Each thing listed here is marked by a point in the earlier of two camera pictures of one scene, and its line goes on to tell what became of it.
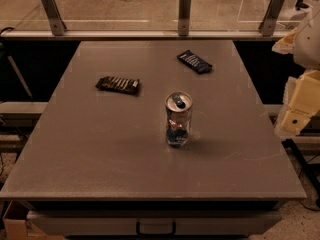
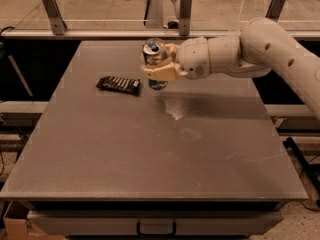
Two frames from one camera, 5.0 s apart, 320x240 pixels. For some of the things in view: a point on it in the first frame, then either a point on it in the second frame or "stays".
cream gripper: (308, 45) -> (192, 58)
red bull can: (178, 110) -> (154, 54)
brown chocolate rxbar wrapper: (117, 84) stays
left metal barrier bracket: (54, 17) stays
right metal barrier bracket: (268, 24) stays
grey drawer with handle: (81, 223) stays
